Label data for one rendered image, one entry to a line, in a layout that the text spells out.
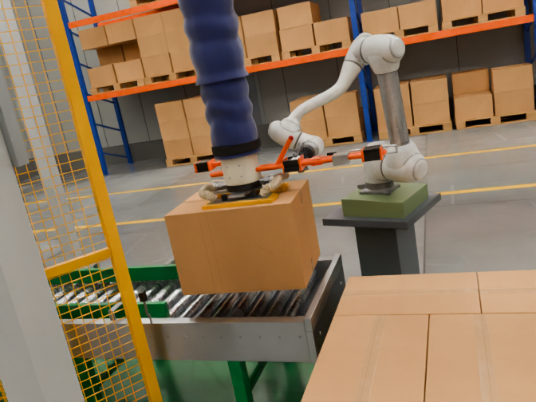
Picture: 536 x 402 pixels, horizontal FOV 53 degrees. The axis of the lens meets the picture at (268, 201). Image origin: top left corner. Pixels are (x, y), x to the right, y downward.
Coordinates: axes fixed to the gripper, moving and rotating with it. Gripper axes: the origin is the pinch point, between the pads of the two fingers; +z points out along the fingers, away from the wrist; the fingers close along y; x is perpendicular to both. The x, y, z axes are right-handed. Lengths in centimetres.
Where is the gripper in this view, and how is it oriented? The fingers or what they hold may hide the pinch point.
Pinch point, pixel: (296, 163)
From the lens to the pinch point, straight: 237.6
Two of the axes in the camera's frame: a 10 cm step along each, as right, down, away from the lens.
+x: -9.4, 0.9, 3.4
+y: 1.8, 9.5, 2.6
